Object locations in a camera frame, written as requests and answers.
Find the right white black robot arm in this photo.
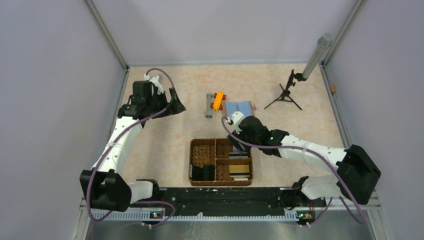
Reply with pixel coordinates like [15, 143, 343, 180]
[221, 111, 382, 206]

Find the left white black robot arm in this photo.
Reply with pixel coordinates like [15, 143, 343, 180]
[79, 79, 186, 212]

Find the gold striped card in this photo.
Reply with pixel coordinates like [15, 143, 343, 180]
[229, 164, 251, 178]

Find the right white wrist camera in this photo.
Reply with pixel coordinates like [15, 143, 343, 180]
[225, 111, 246, 134]

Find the brown leather card holder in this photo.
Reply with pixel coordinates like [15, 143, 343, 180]
[224, 101, 256, 117]

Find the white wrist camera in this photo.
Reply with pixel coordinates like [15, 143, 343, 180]
[225, 111, 246, 134]
[144, 74, 165, 95]

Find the grey metal pole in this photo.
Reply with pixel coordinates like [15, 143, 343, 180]
[301, 33, 334, 80]

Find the black mini tripod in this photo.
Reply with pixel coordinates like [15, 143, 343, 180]
[264, 69, 307, 111]

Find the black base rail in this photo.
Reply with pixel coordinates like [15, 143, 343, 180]
[153, 187, 299, 217]

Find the yellow toy brick car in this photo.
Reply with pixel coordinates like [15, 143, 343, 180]
[210, 91, 227, 111]

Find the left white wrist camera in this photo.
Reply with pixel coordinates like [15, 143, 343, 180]
[144, 74, 165, 95]

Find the grey toy brick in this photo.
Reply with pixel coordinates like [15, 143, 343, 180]
[205, 93, 214, 119]

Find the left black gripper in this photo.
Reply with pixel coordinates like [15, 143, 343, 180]
[146, 87, 185, 119]

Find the brown woven divided basket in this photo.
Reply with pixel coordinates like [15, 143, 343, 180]
[188, 138, 254, 187]

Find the small brown wall object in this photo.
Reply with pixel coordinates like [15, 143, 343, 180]
[329, 84, 337, 94]

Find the black box in basket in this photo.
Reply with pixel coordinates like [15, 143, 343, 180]
[189, 164, 215, 181]

